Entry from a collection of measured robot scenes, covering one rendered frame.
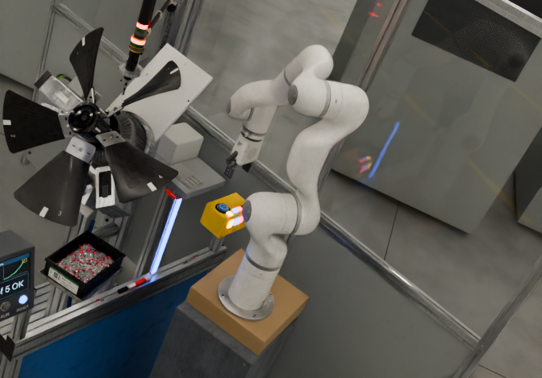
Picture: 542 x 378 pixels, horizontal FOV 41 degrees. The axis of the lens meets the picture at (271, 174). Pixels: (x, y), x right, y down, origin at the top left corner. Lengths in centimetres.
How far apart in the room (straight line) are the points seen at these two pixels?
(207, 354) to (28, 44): 296
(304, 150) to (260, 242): 31
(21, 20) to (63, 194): 243
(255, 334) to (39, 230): 189
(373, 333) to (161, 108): 119
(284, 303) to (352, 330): 63
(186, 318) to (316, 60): 91
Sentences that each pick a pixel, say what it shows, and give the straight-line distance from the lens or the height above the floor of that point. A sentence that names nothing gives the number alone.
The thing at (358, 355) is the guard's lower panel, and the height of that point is 59.
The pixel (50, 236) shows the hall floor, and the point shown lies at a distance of 388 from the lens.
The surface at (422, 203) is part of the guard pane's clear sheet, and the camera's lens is 263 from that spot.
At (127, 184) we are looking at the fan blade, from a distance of 238.
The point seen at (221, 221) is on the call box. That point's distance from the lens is 252.
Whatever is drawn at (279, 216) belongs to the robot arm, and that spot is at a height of 139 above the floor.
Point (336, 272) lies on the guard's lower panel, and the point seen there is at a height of 84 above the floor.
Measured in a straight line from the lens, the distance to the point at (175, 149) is 302.
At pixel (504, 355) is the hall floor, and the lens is 454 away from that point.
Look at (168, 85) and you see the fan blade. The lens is 244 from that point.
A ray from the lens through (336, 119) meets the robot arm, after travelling 193.
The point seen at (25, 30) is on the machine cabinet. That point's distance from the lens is 482.
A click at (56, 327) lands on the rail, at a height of 85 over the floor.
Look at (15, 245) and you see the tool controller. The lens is 192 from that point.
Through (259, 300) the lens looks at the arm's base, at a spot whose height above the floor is 105.
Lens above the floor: 252
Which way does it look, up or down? 31 degrees down
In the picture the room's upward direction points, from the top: 23 degrees clockwise
